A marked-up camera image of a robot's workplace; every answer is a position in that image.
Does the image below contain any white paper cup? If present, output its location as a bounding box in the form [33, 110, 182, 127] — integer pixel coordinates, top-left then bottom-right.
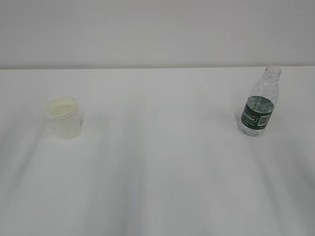
[44, 95, 81, 140]

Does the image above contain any clear green-label water bottle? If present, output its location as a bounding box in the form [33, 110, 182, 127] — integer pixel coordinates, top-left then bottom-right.
[239, 65, 281, 137]

